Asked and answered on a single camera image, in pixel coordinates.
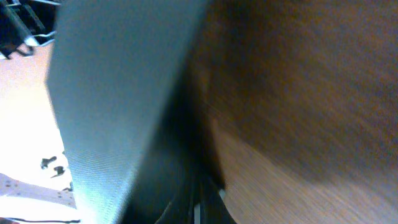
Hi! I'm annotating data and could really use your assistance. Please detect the black storage box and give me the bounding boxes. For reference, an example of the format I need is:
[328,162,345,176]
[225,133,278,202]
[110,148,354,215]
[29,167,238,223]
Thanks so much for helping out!
[47,0,233,223]

